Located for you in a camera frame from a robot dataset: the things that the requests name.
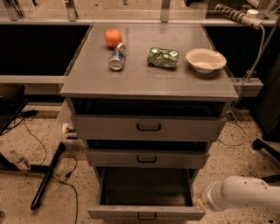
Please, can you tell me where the orange fruit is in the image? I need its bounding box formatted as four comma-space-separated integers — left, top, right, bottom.
104, 29, 123, 47

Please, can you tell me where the grey top drawer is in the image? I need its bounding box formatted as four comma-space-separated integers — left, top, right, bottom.
71, 115, 226, 142

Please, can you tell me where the black floor cable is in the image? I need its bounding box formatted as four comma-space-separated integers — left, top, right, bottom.
17, 112, 79, 224

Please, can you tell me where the blue silver soda can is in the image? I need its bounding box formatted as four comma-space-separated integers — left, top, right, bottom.
109, 43, 126, 71

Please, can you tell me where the black office chair base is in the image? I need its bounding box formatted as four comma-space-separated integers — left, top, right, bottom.
252, 138, 280, 183

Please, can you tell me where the clear plastic bottle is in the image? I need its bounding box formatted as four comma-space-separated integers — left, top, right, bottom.
10, 150, 30, 172

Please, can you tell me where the white yellow gripper body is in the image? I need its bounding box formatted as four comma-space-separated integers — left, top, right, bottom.
194, 181, 220, 212

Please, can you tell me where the grey bottom drawer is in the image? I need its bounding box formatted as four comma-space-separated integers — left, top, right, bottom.
87, 167, 205, 221

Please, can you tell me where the grey drawer cabinet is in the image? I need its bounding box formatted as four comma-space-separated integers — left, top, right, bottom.
59, 23, 240, 180

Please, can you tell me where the clear plastic bin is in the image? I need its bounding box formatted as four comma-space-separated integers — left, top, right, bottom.
54, 101, 78, 142

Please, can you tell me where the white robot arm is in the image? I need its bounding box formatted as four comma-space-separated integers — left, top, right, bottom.
195, 176, 280, 214

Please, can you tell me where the white paper bowl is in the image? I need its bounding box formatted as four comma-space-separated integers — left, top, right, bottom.
185, 48, 227, 74

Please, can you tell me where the grey drawer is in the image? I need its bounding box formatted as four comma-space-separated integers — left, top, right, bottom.
71, 115, 226, 142
85, 149, 209, 169
87, 167, 205, 221

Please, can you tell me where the white power strip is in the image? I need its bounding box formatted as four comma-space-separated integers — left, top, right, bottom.
215, 3, 263, 30

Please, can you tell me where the black metal stand leg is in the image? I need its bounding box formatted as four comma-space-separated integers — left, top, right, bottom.
30, 142, 66, 210

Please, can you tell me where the green foil snack bag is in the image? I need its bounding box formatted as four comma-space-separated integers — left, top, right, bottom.
147, 47, 179, 68

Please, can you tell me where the grey middle drawer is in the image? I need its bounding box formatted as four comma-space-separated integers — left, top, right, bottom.
85, 149, 209, 169

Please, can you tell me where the black box on left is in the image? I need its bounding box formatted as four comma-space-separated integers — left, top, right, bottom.
0, 84, 28, 135

